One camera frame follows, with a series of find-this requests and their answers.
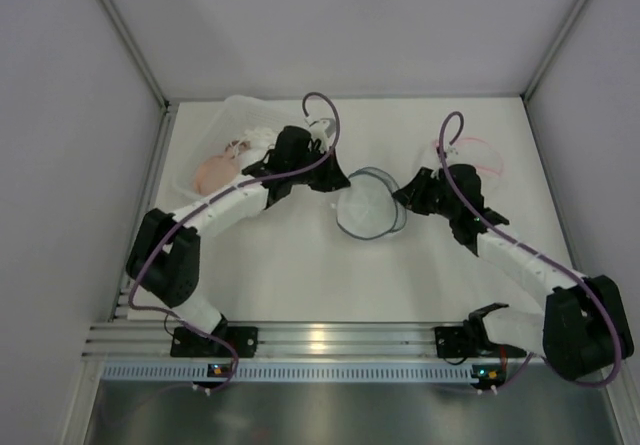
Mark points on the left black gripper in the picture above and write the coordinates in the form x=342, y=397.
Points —
x=316, y=166

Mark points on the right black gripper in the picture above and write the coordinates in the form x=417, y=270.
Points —
x=425, y=190

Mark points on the blue-trimmed mesh laundry bag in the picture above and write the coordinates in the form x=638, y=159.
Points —
x=367, y=210

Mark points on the pink-trimmed mesh laundry bag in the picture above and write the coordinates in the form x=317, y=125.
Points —
x=487, y=161

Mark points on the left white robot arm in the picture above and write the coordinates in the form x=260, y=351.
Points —
x=165, y=257

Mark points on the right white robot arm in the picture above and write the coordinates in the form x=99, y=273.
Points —
x=581, y=324

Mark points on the white perforated plastic basket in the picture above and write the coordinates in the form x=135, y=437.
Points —
x=237, y=118

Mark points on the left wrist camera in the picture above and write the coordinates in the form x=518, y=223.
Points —
x=323, y=129

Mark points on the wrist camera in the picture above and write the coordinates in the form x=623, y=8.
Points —
x=446, y=157
x=323, y=129

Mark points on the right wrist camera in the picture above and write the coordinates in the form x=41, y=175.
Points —
x=446, y=157

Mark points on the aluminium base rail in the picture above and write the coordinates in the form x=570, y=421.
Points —
x=276, y=340

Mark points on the grey slotted cable duct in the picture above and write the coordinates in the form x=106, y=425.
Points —
x=302, y=372

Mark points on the left aluminium frame post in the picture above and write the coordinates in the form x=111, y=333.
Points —
x=133, y=50

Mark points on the aluminium frame post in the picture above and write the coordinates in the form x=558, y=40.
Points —
x=133, y=50
x=559, y=38

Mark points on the right aluminium frame post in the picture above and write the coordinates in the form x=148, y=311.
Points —
x=559, y=38

